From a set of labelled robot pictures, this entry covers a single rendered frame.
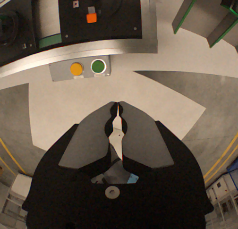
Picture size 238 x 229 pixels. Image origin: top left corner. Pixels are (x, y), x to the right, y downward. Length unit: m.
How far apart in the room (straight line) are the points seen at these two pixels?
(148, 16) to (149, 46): 0.10
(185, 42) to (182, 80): 1.08
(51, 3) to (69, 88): 0.36
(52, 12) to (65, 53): 0.17
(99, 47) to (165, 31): 0.26
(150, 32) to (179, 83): 1.24
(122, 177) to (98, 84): 0.40
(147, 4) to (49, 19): 0.33
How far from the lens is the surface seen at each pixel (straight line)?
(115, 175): 0.54
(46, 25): 0.51
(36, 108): 0.72
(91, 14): 0.28
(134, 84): 0.52
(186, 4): 0.33
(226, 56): 0.71
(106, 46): 0.39
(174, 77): 1.54
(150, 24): 0.40
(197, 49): 0.58
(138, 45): 0.39
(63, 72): 0.43
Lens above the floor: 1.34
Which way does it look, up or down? 58 degrees down
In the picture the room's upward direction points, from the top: 178 degrees counter-clockwise
